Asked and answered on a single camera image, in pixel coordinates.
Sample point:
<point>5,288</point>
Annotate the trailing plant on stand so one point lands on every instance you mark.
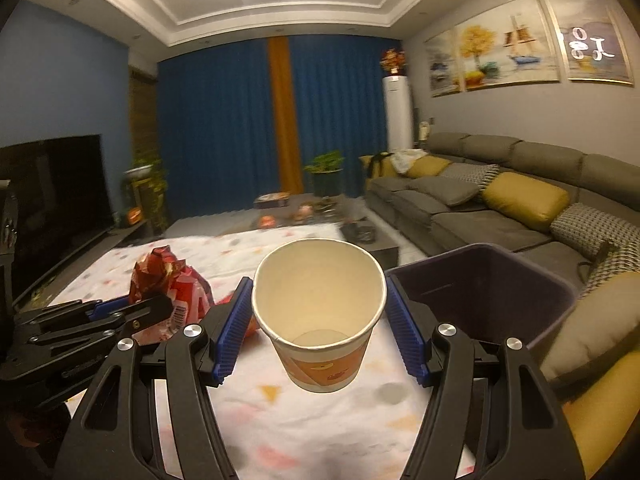
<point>147,190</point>

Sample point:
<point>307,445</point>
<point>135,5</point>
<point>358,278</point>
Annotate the dark television cabinet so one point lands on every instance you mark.
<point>100,250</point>

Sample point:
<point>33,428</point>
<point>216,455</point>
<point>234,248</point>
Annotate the white and orange paper cup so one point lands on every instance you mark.
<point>320,300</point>

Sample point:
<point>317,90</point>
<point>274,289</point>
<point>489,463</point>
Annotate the small yellow cushion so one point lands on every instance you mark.
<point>427,166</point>

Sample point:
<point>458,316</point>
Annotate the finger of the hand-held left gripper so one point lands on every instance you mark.
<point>145,317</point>
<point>110,307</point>

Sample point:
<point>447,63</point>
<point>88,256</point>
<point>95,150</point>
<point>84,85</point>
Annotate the grey sofa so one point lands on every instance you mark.
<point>480,230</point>

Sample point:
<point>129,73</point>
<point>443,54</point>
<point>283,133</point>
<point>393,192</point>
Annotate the grey landscape painting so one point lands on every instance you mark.
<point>445,65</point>

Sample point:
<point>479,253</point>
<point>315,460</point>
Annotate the white cloth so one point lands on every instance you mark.
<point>407,159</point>

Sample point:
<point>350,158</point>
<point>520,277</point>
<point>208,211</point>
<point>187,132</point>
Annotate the flat printed box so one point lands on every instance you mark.
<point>271,200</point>

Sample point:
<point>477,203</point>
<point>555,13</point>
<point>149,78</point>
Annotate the orange curtain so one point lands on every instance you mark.
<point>286,115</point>

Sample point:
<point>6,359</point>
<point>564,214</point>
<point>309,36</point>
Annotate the blue curtain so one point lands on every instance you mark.
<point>215,130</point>
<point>345,110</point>

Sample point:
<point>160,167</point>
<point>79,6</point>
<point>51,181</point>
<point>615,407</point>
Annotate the red snack bag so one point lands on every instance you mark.
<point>165,275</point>

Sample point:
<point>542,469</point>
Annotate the dark plastic bin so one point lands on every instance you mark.
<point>475,300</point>

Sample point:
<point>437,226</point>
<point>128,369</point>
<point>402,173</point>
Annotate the brown window blind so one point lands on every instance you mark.
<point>144,110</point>

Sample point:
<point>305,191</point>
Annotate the purple seascape painting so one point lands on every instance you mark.
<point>590,35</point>

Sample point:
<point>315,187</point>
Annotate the grey coffee table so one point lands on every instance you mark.
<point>300,230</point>

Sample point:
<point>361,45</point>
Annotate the tree and sailboat painting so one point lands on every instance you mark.
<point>507,45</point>

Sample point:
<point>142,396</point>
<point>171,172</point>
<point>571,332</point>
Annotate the pink and brown ornament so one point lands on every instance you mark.
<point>303,211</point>

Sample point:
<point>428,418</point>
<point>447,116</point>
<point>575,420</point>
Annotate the red round ornament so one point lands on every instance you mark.
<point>267,221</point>

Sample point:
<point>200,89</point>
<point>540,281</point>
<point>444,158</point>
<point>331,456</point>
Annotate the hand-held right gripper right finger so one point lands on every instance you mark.
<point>405,335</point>

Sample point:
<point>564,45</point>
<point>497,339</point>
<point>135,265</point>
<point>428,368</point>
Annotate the green potted plant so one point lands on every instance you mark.
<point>325,172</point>

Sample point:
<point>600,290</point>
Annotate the large yellow cushion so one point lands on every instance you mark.
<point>525,202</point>

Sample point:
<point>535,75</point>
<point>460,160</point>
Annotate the grey cushion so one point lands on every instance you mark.
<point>442,191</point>

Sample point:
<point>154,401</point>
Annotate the white standing air conditioner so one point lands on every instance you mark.
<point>398,112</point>

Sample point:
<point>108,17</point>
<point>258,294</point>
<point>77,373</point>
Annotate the dark glass ashtray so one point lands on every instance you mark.
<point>360,231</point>

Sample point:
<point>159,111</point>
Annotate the black television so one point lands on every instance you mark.
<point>55,205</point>

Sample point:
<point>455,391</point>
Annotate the small orange lantern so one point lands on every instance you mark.
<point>136,216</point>

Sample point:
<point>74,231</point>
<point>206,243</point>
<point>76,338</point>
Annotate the red and gold ornament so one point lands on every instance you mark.
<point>393,62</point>

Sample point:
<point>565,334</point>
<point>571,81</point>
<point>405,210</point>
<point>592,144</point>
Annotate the houndstooth patterned cushion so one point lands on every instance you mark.
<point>595,230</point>
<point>470,176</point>

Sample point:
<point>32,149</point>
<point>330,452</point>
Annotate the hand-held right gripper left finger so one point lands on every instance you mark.
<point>235,330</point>

